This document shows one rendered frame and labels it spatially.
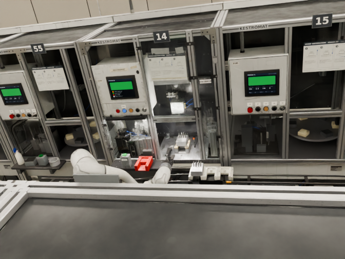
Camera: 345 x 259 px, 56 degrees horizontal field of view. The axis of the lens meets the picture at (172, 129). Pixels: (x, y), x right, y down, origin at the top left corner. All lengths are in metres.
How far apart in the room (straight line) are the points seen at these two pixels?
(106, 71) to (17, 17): 4.92
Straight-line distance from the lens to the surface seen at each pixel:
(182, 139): 3.00
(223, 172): 2.78
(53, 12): 7.04
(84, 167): 2.07
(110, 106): 2.84
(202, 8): 3.22
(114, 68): 2.69
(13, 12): 7.52
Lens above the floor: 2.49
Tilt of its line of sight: 27 degrees down
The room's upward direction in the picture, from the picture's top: 9 degrees counter-clockwise
